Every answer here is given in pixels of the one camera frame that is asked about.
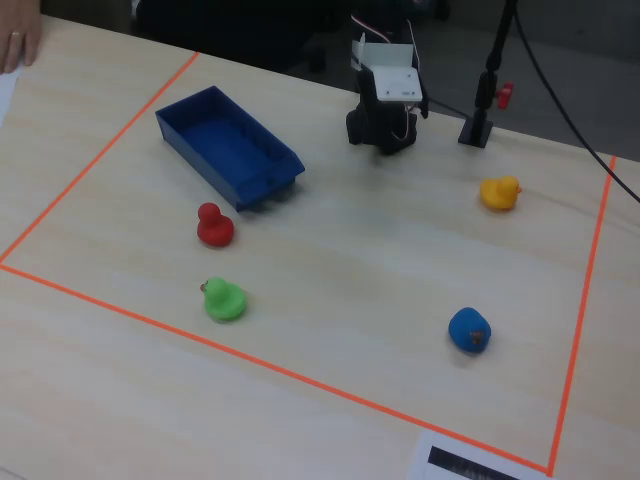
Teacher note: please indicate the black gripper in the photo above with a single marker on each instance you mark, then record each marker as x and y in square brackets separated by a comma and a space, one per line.
[364, 131]

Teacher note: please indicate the yellow rubber duck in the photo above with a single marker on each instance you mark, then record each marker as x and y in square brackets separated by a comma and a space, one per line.
[497, 194]

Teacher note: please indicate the white printed paper sheet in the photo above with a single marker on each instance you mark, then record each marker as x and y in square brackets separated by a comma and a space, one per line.
[6, 92]

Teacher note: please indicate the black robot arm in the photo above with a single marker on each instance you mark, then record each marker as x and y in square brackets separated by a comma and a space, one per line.
[397, 131]

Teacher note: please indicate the blue plastic box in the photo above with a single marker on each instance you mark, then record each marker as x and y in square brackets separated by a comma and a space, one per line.
[225, 145]

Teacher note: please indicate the red rubber duck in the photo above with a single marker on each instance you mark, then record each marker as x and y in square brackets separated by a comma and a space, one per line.
[215, 227]

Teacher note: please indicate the green rubber duck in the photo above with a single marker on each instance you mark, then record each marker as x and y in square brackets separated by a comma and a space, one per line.
[223, 300]

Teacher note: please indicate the blue rubber duck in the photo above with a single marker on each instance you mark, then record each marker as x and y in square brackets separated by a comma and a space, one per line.
[467, 327]

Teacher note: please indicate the person's hand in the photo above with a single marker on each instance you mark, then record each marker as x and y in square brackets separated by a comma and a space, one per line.
[20, 30]

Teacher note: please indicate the black office chair base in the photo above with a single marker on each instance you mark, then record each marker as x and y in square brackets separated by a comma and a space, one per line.
[316, 62]

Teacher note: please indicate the red stand knob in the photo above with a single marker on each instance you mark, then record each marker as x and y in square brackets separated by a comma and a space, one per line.
[505, 95]

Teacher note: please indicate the orange tape strip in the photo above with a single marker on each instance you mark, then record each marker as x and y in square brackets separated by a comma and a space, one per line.
[582, 315]
[275, 368]
[100, 157]

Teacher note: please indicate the white paper with black bar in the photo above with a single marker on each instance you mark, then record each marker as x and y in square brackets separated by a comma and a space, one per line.
[425, 450]

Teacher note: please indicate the black camera stand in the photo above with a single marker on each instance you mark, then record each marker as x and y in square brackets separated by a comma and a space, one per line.
[476, 131]

